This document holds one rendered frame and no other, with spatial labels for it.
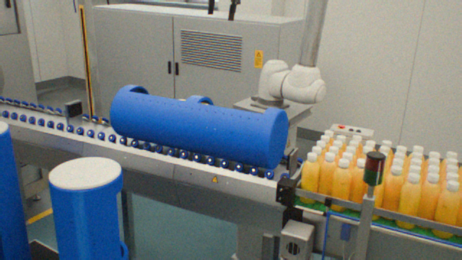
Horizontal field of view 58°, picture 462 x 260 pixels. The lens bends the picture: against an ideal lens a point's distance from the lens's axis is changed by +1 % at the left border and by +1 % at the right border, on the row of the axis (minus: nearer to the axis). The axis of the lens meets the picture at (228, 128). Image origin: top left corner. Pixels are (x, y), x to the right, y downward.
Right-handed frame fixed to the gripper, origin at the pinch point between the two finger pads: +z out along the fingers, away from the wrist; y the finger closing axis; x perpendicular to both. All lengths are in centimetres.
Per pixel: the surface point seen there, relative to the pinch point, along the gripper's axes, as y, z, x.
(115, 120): 36, 61, 28
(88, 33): 108, 33, 7
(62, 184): -3, 64, 74
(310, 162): -60, 48, -5
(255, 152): -36, 52, 2
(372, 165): -90, 31, 10
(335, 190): -72, 56, -8
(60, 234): -2, 88, 75
